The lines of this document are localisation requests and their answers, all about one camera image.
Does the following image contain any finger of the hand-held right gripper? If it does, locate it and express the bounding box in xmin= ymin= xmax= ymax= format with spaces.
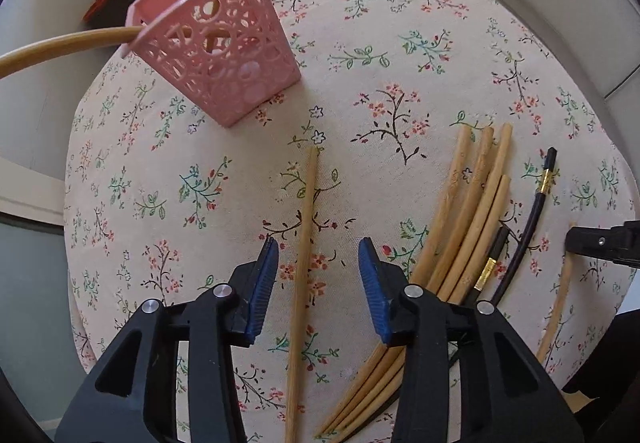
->
xmin=565 ymin=221 xmax=640 ymax=269

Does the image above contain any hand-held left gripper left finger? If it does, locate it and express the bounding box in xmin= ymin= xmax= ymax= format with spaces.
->
xmin=54 ymin=237 xmax=280 ymax=443

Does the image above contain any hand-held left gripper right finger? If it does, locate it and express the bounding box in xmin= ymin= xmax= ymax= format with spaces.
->
xmin=358 ymin=237 xmax=586 ymax=443

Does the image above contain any bamboo chopstick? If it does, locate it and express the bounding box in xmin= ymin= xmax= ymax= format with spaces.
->
xmin=284 ymin=146 xmax=320 ymax=443
xmin=345 ymin=174 xmax=512 ymax=443
xmin=325 ymin=125 xmax=496 ymax=441
xmin=0 ymin=26 xmax=146 ymax=81
xmin=536 ymin=222 xmax=578 ymax=365
xmin=314 ymin=125 xmax=473 ymax=439
xmin=335 ymin=123 xmax=515 ymax=443

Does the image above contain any black chopstick with gold band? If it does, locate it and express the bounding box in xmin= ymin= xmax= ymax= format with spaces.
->
xmin=490 ymin=148 xmax=558 ymax=306
xmin=467 ymin=224 xmax=511 ymax=306

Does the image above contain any pink plastic utensil basket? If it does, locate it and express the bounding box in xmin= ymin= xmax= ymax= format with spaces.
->
xmin=120 ymin=0 xmax=302 ymax=128

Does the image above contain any frosted glass door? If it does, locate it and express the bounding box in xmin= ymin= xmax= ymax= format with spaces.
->
xmin=0 ymin=73 xmax=86 ymax=434

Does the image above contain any floral tablecloth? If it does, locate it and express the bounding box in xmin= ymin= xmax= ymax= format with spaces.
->
xmin=62 ymin=0 xmax=638 ymax=443

